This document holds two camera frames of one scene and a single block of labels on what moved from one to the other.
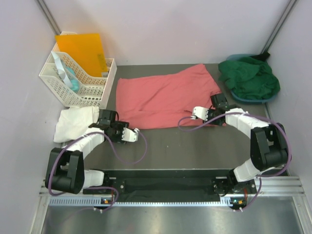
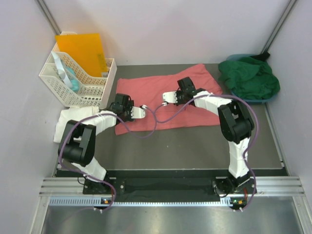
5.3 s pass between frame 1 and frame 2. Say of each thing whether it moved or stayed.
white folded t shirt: stayed
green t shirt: stayed
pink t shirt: stayed
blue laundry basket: stayed
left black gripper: moved
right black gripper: moved
